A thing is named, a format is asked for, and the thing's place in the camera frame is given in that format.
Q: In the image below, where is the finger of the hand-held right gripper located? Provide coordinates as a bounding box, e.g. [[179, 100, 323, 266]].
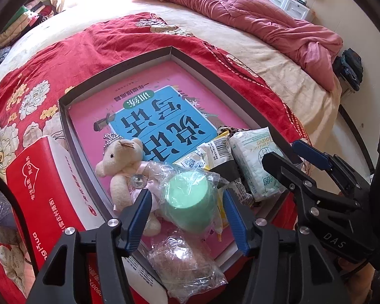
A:
[[261, 152, 380, 265], [292, 139, 372, 211]]

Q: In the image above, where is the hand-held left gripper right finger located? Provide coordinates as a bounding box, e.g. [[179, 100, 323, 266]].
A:
[[222, 189, 346, 304]]

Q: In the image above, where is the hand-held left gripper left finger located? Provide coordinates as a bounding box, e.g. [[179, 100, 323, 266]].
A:
[[25, 189, 153, 304]]

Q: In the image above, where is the white tissue pack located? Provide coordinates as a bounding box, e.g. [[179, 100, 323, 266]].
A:
[[229, 127, 289, 202]]

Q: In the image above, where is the green cup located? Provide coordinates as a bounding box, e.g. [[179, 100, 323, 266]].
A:
[[148, 161, 230, 235]]

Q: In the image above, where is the cream teddy bear with tiara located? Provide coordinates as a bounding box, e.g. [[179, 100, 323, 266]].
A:
[[96, 133, 163, 237]]

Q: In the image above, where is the pink item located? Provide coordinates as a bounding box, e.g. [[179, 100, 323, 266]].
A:
[[147, 234, 229, 303]]

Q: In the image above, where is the yellow and black snack packet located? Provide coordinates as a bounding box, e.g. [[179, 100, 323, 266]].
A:
[[174, 131, 254, 207]]

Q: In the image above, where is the shallow grey box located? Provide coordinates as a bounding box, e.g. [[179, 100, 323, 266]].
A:
[[58, 46, 305, 270]]

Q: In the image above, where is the beige bed sheet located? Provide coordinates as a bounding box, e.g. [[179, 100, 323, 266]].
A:
[[0, 0, 343, 143]]

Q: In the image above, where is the dark bag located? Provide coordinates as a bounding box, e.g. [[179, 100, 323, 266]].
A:
[[332, 48, 365, 93]]

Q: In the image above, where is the red and white carton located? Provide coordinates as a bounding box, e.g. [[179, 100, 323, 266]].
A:
[[5, 135, 167, 304]]

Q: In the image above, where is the pink and blue book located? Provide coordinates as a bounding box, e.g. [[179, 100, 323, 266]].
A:
[[68, 61, 258, 258]]

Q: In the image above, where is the white drawer cabinet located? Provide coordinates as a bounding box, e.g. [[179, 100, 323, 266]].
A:
[[266, 0, 315, 23]]

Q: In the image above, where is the pink quilt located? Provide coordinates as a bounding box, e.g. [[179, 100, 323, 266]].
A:
[[130, 0, 344, 91]]

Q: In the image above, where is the red floral blanket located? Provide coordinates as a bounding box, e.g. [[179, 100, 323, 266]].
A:
[[0, 13, 311, 304]]

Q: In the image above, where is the pile of folded clothes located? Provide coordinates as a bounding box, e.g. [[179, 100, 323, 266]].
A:
[[0, 0, 56, 50]]

